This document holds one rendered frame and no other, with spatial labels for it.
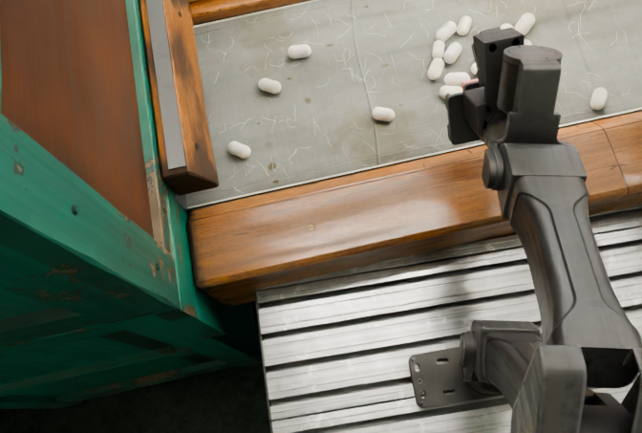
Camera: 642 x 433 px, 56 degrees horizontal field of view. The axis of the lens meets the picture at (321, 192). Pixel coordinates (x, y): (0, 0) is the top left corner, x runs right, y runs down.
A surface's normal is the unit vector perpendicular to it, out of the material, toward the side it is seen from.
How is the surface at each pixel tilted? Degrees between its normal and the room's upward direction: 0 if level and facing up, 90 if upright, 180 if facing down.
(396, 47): 0
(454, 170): 0
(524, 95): 49
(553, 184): 27
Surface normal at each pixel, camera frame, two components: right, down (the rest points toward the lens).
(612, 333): -0.04, -0.73
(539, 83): -0.07, 0.49
